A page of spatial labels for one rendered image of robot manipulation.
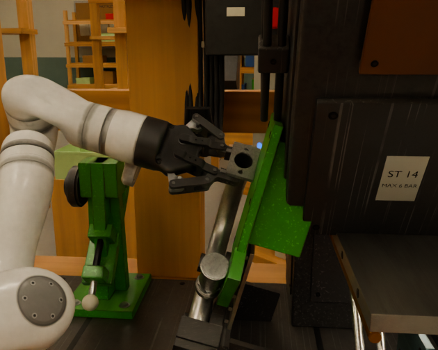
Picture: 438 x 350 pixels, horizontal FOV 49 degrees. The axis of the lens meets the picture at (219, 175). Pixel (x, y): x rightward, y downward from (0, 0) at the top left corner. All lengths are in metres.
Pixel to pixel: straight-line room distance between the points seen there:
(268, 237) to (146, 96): 0.46
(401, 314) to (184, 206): 0.62
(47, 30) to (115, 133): 11.22
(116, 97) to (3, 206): 0.50
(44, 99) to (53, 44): 11.12
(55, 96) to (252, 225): 0.33
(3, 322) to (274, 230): 0.33
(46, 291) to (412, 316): 0.36
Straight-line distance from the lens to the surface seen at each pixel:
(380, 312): 0.47
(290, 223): 0.62
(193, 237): 1.02
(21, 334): 0.53
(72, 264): 1.18
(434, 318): 0.48
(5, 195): 0.65
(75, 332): 0.88
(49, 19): 11.87
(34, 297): 0.54
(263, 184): 0.59
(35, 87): 0.72
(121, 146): 0.68
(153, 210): 1.02
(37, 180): 0.65
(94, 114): 0.70
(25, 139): 0.68
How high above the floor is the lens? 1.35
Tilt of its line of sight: 14 degrees down
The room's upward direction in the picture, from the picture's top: straight up
